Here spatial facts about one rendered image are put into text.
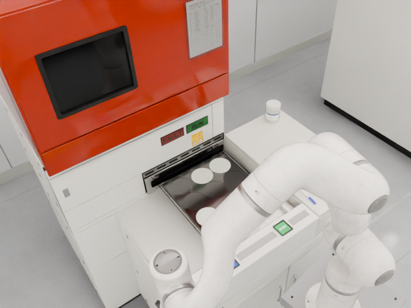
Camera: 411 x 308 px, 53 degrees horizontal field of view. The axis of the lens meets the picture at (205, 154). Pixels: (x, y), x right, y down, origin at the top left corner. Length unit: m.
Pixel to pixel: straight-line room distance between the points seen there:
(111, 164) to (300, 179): 1.04
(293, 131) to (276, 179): 1.23
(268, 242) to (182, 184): 0.50
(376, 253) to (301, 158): 0.50
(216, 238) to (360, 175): 0.31
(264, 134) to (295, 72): 2.31
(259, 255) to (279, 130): 0.71
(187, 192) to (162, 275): 0.97
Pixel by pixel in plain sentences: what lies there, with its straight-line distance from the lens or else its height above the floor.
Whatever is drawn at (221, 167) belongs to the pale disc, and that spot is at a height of 0.90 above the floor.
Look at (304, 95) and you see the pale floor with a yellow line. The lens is 3.96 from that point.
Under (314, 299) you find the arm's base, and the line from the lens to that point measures 1.59.
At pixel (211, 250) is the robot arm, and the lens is 0.85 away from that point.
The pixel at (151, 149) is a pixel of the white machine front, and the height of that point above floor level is 1.08.
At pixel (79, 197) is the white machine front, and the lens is 1.75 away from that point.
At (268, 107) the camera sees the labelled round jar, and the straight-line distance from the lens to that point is 2.01.
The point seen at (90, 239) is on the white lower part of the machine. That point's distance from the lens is 1.96.
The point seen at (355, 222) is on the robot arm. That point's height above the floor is 1.44.
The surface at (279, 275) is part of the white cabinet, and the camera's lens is 1.81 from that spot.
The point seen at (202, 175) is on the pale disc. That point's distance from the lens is 1.89.
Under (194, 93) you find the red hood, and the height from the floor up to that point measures 1.31.
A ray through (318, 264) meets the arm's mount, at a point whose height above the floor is 0.86.
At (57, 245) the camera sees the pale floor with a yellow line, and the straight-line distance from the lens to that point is 2.95.
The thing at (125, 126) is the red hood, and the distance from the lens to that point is 1.57.
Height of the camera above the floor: 2.27
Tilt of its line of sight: 44 degrees down
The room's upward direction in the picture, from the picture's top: 3 degrees counter-clockwise
